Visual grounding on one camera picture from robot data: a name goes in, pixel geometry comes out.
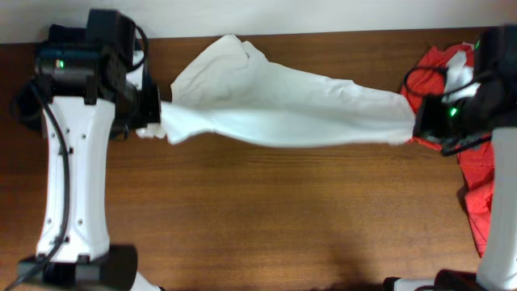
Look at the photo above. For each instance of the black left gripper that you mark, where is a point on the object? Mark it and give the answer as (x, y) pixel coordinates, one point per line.
(153, 115)

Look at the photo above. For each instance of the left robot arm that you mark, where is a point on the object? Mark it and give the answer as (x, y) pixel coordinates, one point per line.
(90, 85)

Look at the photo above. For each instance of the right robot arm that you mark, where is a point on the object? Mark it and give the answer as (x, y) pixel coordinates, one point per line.
(479, 110)

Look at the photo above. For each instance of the dark navy folded garment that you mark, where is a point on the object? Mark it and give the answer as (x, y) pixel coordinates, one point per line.
(124, 36)

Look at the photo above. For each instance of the red t-shirt white lettering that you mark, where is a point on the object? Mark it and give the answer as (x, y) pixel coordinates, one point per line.
(477, 166)

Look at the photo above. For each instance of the black folded garment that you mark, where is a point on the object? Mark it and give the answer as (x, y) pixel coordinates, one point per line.
(26, 106)

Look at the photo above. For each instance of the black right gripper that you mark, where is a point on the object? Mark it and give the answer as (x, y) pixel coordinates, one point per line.
(425, 125)

